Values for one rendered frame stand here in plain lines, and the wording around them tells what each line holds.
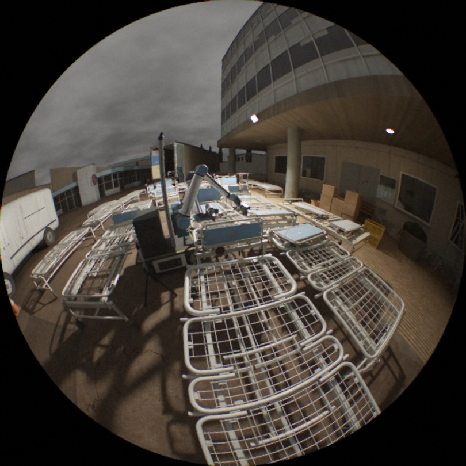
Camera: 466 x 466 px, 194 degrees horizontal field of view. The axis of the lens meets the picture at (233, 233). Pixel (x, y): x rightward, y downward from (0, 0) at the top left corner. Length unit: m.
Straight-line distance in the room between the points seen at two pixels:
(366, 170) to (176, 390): 7.27
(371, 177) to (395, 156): 1.50
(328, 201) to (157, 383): 5.00
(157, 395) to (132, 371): 0.32
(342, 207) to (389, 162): 3.26
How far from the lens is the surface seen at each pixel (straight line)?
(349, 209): 4.28
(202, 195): 3.34
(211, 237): 1.46
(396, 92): 3.56
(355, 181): 6.69
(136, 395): 1.57
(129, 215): 3.06
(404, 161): 6.49
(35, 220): 7.74
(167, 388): 1.42
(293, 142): 6.16
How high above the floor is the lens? 1.32
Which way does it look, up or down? 27 degrees down
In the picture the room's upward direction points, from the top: straight up
